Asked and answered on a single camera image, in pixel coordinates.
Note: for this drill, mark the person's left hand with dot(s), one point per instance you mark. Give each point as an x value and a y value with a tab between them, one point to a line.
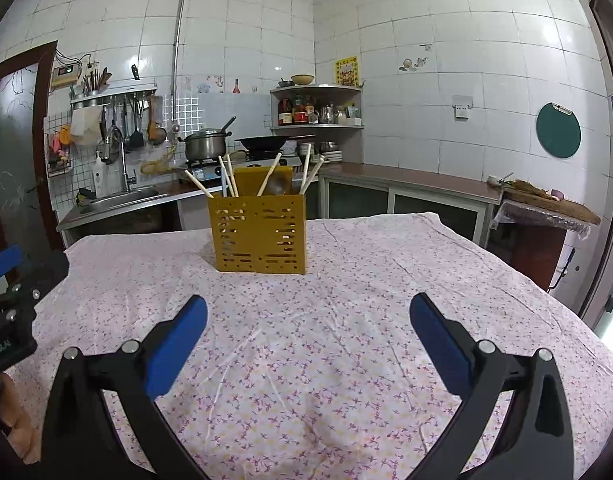
16	410

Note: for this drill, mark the white hanging cloth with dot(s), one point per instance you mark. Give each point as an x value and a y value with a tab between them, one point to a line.
84	122

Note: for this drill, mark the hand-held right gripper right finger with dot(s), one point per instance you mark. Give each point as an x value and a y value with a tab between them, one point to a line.
441	345

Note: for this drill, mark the curved steel shelf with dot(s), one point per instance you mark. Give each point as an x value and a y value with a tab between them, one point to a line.
316	129

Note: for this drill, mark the black hanging ladles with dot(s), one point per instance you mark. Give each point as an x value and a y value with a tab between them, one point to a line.
136	132

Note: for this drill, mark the hanging wooden board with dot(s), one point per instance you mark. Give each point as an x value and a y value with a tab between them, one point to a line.
156	120

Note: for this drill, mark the beige wall control box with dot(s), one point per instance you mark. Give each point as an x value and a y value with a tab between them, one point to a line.
66	75

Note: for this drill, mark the wall tile stickers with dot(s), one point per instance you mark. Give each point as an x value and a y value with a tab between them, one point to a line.
414	62

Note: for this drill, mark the steel wall utensil rack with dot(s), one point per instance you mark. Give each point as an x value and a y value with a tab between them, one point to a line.
116	92

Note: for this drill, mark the steel sink counter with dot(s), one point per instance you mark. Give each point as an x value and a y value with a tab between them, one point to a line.
121	200

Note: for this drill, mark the beige bowl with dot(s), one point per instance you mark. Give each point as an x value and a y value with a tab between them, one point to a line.
302	79

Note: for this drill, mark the white wall socket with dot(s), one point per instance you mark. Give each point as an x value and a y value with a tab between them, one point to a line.
462	107

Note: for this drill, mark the metal wall pipe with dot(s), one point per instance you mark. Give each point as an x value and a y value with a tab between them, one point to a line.
179	35

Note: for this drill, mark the red brown cabinet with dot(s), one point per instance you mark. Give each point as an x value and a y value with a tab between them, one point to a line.
529	250

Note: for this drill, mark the metal spoon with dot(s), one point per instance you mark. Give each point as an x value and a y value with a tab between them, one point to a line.
275	186

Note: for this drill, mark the brown kitchen counter cabinet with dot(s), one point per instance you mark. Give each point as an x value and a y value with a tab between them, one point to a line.
411	180

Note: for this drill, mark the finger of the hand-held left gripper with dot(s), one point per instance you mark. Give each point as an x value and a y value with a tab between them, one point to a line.
4	262
44	270

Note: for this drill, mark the black wok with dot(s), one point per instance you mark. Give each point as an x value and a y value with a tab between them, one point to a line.
266	142

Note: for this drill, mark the white soap bottle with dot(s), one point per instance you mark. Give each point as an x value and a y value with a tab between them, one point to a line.
100	172

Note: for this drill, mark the small white bowl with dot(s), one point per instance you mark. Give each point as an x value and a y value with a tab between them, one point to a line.
495	180

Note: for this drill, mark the yellow wall picture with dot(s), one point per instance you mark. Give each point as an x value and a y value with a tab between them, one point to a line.
346	71

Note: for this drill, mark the brown door with frosted glass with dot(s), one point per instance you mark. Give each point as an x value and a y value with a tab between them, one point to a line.
16	160

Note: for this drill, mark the gas stove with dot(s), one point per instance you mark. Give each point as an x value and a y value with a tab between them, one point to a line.
201	166

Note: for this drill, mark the yellow mesh bag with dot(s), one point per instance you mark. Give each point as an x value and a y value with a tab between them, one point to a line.
159	164

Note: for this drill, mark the yellow perforated utensil holder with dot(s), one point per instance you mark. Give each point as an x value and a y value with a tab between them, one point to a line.
256	230

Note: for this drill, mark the steel pot with lid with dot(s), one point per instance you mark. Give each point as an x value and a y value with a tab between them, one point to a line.
205	145

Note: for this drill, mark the steel cup with utensils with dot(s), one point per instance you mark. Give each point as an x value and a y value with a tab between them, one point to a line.
92	84

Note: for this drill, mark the stack of white plates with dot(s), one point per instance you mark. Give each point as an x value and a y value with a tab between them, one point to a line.
331	155

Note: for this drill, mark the steel faucet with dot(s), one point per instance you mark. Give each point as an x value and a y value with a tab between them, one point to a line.
126	165

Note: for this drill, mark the floral tablecloth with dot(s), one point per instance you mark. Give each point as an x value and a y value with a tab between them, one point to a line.
336	335

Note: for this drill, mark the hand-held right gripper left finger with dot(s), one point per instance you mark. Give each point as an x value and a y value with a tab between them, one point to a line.
179	345

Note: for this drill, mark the green round cutting board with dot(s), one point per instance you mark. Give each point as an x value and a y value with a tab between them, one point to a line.
558	130

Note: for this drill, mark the wooden chopping block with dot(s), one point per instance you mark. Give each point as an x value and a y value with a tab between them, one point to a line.
551	206

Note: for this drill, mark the dark scouring pad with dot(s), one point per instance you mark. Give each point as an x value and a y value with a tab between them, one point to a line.
85	195

